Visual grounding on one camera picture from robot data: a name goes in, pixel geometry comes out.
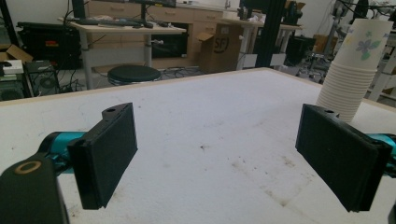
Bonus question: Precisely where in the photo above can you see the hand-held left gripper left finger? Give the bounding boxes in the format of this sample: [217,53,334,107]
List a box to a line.
[66,102,138,210]

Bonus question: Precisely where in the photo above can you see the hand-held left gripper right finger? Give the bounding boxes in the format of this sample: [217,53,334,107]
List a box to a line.
[294,103,393,214]

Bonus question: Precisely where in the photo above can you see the stack of paper cups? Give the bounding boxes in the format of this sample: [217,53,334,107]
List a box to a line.
[316,18,395,123]

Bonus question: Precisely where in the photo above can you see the black round stool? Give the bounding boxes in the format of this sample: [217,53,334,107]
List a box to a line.
[106,64,163,86]

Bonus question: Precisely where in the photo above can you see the black computer tower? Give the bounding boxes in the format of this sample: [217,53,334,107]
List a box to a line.
[0,74,26,102]
[24,60,60,97]

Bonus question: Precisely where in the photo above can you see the white foam mat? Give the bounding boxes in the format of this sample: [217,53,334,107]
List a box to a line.
[0,68,396,224]

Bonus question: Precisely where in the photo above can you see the black case red label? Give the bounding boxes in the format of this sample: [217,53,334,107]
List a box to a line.
[17,21,82,70]

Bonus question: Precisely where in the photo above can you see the small white box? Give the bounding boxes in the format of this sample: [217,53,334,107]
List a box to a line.
[0,60,24,76]

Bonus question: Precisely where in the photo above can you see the light wooden desk white legs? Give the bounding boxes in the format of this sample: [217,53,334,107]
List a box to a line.
[57,17,188,91]

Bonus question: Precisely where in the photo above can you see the open brown cardboard box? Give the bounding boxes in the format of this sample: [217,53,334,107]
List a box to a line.
[0,44,34,63]

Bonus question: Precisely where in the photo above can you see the black keyboard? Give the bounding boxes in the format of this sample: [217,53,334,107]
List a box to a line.
[74,18,141,27]

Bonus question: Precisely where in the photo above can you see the printed cardboard box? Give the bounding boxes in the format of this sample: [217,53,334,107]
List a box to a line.
[195,22,244,75]

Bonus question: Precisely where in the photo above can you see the wooden cabinet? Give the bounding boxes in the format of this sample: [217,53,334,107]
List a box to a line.
[85,0,241,69]

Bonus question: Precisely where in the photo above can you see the black metal frame post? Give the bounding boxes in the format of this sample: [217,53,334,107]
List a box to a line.
[255,0,288,68]

